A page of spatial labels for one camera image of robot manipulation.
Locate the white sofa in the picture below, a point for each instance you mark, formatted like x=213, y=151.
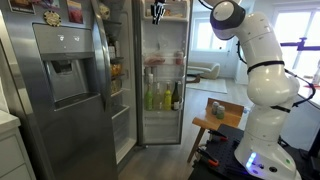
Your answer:
x=204, y=69

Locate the dark low coffee table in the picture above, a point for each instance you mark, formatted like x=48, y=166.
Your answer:
x=193, y=78

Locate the translucent door shelf cover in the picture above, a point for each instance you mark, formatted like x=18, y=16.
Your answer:
x=176, y=6

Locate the white kitchen base cabinet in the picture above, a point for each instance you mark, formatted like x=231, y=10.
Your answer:
x=13, y=156

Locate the yellow box in fridge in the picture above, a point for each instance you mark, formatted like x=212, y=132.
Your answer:
x=116, y=69

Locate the stainless steel fridge body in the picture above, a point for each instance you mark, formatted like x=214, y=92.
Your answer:
x=125, y=126

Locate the red card magnet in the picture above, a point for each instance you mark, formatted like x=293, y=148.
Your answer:
x=75, y=11

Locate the stainless steel freezer door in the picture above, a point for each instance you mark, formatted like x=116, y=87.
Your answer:
x=76, y=140

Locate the clear pale bottle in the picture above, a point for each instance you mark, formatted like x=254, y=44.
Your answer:
x=157, y=98

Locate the pale floor rug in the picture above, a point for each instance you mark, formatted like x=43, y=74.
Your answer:
x=208, y=86

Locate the yellow green bottle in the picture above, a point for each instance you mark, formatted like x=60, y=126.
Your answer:
x=167, y=98

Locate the green glass bottle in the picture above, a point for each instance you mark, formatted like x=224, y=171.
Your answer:
x=148, y=97

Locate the dark camera mount bar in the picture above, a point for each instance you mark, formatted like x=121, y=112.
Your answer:
x=301, y=45

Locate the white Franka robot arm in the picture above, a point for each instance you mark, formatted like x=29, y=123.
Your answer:
x=266, y=83

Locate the white jar in fridge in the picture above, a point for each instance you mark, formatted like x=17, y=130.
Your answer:
x=112, y=51

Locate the dark wine bottle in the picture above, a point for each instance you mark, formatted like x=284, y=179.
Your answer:
x=175, y=97

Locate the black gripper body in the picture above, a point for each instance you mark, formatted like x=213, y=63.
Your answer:
x=159, y=6

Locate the photo magnet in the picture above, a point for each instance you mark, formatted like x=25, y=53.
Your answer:
x=21, y=5

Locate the small bright window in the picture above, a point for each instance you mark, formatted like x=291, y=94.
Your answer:
x=210, y=35

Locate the open fridge door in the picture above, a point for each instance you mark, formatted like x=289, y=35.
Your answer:
x=161, y=128

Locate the large bright window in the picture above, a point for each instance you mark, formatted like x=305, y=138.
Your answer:
x=300, y=30

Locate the wooden side table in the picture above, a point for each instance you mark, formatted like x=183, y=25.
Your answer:
x=213, y=122

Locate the water ice dispenser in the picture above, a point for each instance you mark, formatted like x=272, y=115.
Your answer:
x=66, y=80

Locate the cream round food item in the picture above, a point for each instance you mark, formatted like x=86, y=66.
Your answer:
x=104, y=11

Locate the orange food package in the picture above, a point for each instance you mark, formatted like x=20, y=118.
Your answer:
x=171, y=13

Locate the red lidded jar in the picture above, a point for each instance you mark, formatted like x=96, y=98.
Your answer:
x=179, y=57

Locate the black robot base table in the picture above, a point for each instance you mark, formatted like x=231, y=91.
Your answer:
x=223, y=150

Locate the pink meat plastic pack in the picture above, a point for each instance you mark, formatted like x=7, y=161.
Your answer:
x=154, y=60

